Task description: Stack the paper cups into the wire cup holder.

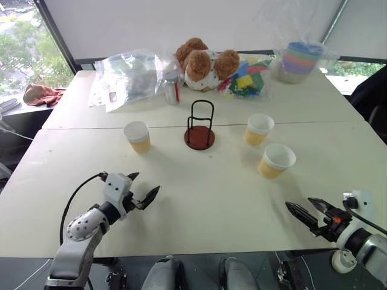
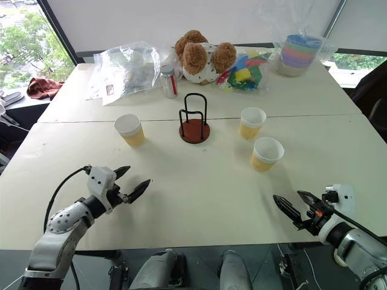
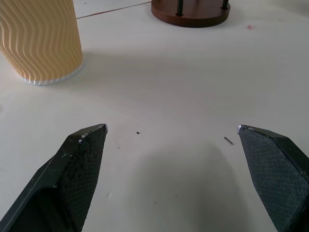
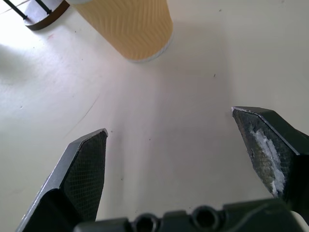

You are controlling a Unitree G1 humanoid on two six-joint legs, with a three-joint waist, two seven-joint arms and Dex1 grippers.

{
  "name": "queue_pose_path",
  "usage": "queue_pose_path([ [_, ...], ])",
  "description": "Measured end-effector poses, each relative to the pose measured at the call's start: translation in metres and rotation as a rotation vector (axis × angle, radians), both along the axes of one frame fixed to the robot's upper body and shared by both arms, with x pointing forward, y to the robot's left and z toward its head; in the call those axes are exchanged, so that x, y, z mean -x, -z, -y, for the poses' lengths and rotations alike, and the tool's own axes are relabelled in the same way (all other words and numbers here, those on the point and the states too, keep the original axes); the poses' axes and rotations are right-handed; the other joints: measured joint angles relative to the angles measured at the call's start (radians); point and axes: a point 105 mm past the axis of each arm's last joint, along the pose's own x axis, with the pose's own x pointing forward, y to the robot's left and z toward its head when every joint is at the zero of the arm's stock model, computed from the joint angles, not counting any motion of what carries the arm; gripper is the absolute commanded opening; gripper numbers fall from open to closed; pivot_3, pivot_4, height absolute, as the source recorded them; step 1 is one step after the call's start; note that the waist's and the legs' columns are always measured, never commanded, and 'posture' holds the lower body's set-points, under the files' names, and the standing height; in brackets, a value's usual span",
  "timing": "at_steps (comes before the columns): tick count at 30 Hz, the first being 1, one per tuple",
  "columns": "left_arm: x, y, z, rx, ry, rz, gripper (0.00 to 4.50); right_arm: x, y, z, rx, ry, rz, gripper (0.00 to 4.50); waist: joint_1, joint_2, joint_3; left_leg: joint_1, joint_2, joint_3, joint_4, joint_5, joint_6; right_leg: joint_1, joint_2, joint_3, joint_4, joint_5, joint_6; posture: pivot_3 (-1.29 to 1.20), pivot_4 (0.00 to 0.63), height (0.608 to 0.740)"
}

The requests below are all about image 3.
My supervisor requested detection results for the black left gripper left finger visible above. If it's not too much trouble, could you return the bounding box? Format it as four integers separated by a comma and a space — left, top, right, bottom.
0, 123, 109, 232

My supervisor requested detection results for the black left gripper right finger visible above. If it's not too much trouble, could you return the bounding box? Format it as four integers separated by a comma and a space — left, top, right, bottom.
236, 124, 309, 232

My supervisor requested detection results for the yellow ribbed paper cup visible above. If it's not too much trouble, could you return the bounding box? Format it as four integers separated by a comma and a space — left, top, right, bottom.
0, 0, 84, 86

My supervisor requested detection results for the brown wooden round stand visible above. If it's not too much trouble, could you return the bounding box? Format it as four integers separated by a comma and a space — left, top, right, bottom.
151, 0, 231, 28

